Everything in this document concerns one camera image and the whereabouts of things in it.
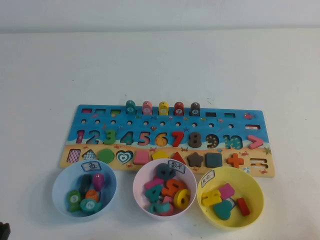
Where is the teal fish piece number four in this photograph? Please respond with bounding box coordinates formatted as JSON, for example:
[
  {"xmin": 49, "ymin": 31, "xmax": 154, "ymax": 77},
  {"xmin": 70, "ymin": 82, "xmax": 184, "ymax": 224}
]
[{"xmin": 125, "ymin": 100, "xmax": 137, "ymax": 115}]

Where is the yellow fish piece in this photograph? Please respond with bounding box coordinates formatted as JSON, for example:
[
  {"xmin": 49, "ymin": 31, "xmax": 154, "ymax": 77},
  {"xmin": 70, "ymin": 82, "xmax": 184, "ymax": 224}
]
[{"xmin": 158, "ymin": 101, "xmax": 169, "ymax": 116}]

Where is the pink fish piece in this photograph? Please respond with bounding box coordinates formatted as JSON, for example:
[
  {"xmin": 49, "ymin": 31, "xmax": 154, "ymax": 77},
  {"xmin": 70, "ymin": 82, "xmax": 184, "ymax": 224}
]
[{"xmin": 142, "ymin": 100, "xmax": 153, "ymax": 116}]

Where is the red fish piece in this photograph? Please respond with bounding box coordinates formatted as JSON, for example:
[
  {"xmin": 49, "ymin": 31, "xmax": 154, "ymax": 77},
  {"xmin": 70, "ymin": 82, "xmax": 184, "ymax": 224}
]
[{"xmin": 173, "ymin": 101, "xmax": 185, "ymax": 117}]

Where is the red number seven piece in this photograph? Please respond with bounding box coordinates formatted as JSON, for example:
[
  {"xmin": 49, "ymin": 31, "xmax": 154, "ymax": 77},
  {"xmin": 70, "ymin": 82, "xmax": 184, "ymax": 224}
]
[{"xmin": 171, "ymin": 131, "xmax": 185, "ymax": 148}]

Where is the yellow pentagon piece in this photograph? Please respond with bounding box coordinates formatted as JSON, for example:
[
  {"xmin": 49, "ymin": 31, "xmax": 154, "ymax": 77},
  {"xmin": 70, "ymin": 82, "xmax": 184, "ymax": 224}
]
[{"xmin": 151, "ymin": 150, "xmax": 170, "ymax": 162}]

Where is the brown fish piece number eight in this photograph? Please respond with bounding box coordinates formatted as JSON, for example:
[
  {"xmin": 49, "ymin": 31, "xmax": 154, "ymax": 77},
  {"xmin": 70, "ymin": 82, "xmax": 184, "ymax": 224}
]
[{"xmin": 189, "ymin": 102, "xmax": 201, "ymax": 117}]

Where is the pink trapezoid piece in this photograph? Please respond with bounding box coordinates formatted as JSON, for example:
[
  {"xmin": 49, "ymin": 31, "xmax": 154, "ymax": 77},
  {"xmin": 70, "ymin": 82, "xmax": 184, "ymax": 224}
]
[{"xmin": 133, "ymin": 150, "xmax": 151, "ymax": 166}]

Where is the red triangle piece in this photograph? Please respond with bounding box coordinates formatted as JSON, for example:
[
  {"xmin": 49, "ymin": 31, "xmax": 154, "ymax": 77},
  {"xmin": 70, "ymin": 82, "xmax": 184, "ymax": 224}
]
[{"xmin": 170, "ymin": 151, "xmax": 187, "ymax": 166}]

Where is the colourful wooden puzzle board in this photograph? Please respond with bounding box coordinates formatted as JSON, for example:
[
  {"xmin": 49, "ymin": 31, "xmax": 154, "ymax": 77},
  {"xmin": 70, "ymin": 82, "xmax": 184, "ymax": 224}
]
[{"xmin": 59, "ymin": 103, "xmax": 276, "ymax": 178}]

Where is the paper label on pink bowl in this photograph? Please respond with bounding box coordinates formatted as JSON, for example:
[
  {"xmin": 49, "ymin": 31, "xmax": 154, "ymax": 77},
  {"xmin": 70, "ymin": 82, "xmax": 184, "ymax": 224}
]
[{"xmin": 167, "ymin": 159, "xmax": 186, "ymax": 173}]

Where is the brown star piece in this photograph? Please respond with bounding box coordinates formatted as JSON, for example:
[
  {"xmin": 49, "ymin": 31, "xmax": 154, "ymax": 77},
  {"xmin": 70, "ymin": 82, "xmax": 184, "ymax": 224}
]
[{"xmin": 186, "ymin": 151, "xmax": 205, "ymax": 168}]

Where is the green circle piece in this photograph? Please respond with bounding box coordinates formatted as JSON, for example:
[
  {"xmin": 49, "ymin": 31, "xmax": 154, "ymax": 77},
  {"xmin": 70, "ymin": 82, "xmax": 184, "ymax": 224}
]
[{"xmin": 97, "ymin": 148, "xmax": 115, "ymax": 163}]

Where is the long pink number piece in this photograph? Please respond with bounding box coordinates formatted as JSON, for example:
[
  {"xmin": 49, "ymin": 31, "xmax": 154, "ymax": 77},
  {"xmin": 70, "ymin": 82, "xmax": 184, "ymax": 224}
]
[{"xmin": 144, "ymin": 177, "xmax": 165, "ymax": 191}]

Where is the pale pink plastic bowl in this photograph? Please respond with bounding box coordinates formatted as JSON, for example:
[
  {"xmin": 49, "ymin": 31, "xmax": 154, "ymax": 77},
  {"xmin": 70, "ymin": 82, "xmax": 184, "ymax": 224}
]
[{"xmin": 132, "ymin": 158, "xmax": 198, "ymax": 221}]

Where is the dark grey square piece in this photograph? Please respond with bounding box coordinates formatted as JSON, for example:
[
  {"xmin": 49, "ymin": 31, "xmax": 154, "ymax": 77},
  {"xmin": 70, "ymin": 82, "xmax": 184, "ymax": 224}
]
[{"xmin": 205, "ymin": 152, "xmax": 223, "ymax": 169}]

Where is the orange number five piece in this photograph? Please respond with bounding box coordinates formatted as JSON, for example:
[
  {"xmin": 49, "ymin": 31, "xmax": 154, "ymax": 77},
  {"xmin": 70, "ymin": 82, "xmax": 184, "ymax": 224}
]
[{"xmin": 161, "ymin": 178, "xmax": 187, "ymax": 198}]

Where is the paper label on yellow bowl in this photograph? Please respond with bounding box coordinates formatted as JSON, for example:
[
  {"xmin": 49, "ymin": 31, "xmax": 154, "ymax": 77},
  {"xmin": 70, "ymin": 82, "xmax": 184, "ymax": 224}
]
[{"xmin": 200, "ymin": 169, "xmax": 216, "ymax": 181}]

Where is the yellow number six piece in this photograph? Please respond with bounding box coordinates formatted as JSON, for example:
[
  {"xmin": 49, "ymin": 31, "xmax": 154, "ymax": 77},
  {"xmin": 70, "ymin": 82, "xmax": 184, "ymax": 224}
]
[{"xmin": 174, "ymin": 188, "xmax": 192, "ymax": 209}]

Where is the paper label on blue bowl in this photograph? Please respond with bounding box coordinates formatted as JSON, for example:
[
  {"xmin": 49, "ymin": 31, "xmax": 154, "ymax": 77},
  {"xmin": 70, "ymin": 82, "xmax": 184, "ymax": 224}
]
[{"xmin": 81, "ymin": 161, "xmax": 103, "ymax": 173}]

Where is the orange plus sign piece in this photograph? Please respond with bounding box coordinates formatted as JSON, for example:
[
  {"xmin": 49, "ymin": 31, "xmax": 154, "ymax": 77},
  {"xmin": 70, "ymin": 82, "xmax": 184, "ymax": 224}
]
[{"xmin": 226, "ymin": 152, "xmax": 245, "ymax": 169}]

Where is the purple fish piece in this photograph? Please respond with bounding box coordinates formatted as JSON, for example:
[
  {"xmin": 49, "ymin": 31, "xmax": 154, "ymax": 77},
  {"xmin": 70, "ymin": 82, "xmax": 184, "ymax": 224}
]
[{"xmin": 92, "ymin": 173, "xmax": 105, "ymax": 192}]

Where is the yellow equals sign piece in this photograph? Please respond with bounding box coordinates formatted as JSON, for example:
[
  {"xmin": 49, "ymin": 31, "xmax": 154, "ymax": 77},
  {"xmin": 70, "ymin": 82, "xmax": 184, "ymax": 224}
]
[{"xmin": 201, "ymin": 189, "xmax": 222, "ymax": 207}]

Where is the pink diamond piece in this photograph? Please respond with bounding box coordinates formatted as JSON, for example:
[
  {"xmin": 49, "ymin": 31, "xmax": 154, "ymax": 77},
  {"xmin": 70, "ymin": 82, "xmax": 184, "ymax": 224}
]
[{"xmin": 218, "ymin": 182, "xmax": 236, "ymax": 200}]

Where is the dark grey fish piece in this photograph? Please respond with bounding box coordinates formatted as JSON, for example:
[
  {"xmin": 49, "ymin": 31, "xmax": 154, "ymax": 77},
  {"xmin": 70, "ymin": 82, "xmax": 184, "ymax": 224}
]
[{"xmin": 79, "ymin": 174, "xmax": 93, "ymax": 197}]

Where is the pink greater-than sign piece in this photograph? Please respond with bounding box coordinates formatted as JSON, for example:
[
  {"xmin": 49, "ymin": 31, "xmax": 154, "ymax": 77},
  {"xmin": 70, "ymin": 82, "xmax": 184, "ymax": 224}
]
[{"xmin": 247, "ymin": 134, "xmax": 265, "ymax": 150}]

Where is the orange fish piece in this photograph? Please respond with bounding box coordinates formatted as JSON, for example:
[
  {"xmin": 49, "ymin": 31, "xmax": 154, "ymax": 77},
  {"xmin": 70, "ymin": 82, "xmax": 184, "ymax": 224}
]
[{"xmin": 84, "ymin": 189, "xmax": 101, "ymax": 202}]

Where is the teal heart piece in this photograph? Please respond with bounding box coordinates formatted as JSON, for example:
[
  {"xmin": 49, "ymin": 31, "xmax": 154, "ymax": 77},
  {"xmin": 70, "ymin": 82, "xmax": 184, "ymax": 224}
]
[{"xmin": 212, "ymin": 199, "xmax": 233, "ymax": 221}]

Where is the teal fish piece number two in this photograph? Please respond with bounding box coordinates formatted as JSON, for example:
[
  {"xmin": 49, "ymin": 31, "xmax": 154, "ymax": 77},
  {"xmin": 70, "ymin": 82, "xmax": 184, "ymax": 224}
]
[{"xmin": 79, "ymin": 198, "xmax": 103, "ymax": 213}]

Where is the yellow plastic bowl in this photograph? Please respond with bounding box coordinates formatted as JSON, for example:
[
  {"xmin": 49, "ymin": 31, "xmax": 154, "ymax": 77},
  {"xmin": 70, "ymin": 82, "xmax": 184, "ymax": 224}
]
[{"xmin": 196, "ymin": 166, "xmax": 265, "ymax": 228}]

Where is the green fish piece number three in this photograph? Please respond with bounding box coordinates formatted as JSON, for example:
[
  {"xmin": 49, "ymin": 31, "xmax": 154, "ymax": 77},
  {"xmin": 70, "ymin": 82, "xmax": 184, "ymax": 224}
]
[{"xmin": 66, "ymin": 189, "xmax": 82, "ymax": 213}]

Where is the light blue plastic bowl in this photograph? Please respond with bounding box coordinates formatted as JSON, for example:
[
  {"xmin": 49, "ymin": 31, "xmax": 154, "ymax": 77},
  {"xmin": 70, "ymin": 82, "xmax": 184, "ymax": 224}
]
[{"xmin": 51, "ymin": 159, "xmax": 118, "ymax": 218}]

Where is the red minus sign piece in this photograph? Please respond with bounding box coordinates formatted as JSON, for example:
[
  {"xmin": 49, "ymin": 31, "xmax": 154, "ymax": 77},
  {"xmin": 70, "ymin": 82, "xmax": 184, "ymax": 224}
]
[{"xmin": 236, "ymin": 197, "xmax": 251, "ymax": 216}]

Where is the black equipment part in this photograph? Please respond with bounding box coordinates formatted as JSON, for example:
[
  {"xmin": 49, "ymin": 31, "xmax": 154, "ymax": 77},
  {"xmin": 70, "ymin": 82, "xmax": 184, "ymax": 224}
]
[{"xmin": 0, "ymin": 221, "xmax": 11, "ymax": 240}]

